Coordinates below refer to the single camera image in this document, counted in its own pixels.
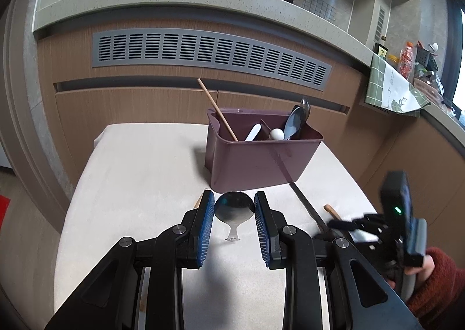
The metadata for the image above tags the brown spoon with black handle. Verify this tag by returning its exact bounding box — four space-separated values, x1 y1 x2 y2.
289 182 329 233

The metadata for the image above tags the wooden spoon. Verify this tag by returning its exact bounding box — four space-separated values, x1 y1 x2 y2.
323 204 342 221

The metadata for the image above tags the dark steel smiley spoon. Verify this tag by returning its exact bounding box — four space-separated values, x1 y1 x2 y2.
214 191 255 242

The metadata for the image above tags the steel spoon with white ball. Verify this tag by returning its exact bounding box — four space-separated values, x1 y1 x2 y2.
269 128 285 141

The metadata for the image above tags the blue plastic spoon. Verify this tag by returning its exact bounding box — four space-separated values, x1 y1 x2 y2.
284 106 301 140

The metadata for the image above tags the white plastic spoon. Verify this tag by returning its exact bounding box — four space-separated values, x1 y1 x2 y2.
245 123 262 142

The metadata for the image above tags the wooden chopstick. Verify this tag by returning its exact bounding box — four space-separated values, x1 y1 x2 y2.
197 78 239 142
193 190 205 209

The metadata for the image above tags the red knitted sleeve forearm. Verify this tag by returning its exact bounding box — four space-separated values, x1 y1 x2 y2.
407 247 465 330

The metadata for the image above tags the person's right hand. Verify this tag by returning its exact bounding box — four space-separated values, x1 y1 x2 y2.
403 254 435 291

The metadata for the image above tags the green checked dish towel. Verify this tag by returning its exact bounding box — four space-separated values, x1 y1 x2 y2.
364 54 430 117

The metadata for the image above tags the maroon plastic utensil caddy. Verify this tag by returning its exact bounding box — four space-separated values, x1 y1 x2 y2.
205 108 324 193

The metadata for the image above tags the red floor mat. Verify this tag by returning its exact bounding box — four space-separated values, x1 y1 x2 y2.
0 196 10 213

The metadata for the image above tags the orange drink bottle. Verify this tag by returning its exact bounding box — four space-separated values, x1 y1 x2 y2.
397 41 414 80

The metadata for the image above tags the speckled stone countertop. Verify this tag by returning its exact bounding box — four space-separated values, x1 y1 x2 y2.
31 0 373 66

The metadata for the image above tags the grey ventilation grille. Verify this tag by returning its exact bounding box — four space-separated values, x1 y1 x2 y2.
92 28 332 92

